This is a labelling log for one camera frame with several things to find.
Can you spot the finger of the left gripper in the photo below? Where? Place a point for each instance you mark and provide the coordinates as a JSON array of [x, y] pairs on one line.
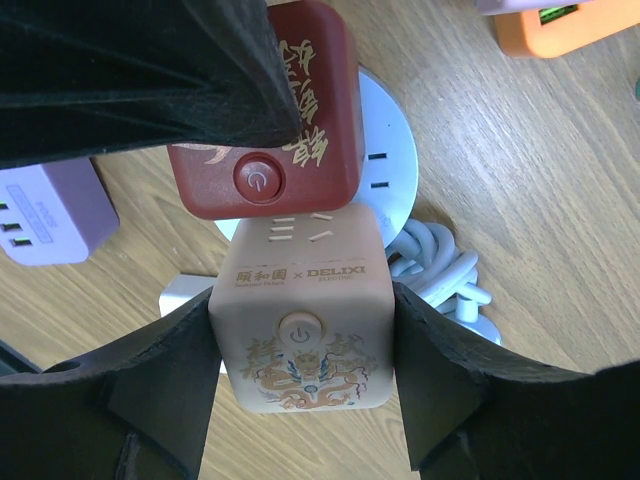
[[85, 78]]

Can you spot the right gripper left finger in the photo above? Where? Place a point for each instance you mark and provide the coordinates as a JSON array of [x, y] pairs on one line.
[[136, 408]]

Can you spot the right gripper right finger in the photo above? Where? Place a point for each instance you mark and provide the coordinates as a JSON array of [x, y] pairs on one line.
[[474, 410]]

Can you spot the peach cube socket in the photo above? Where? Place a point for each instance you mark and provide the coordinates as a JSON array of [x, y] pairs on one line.
[[303, 312]]

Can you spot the light blue round socket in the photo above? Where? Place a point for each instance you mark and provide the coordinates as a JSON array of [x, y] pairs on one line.
[[390, 174]]

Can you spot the white cube adapter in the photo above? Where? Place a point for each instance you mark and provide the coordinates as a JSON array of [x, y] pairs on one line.
[[181, 290]]

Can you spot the purple power strip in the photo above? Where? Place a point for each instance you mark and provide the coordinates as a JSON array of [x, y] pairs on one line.
[[55, 213]]

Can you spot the orange power strip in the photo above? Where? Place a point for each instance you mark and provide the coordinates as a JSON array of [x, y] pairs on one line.
[[553, 32]]

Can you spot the pink power strip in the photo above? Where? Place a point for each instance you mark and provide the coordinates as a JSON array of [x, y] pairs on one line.
[[497, 7]]

